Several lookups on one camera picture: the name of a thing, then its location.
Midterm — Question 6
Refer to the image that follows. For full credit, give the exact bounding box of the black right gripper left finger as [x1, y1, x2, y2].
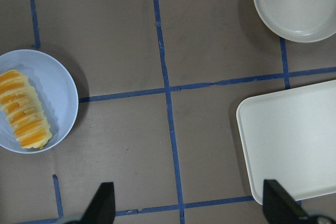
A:
[80, 182, 116, 223]

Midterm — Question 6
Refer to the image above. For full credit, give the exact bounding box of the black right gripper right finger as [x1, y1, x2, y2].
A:
[262, 179, 309, 223]

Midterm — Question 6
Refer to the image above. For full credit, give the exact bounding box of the light blue plate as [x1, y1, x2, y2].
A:
[0, 49, 79, 155]

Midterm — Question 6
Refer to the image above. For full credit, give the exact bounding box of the croissant bread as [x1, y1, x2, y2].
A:
[1, 70, 53, 149]

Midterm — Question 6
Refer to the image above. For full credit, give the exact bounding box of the cream round plate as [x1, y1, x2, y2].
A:
[254, 0, 335, 43]

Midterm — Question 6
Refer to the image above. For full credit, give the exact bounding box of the white rectangular tray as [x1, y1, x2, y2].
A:
[236, 80, 335, 204]

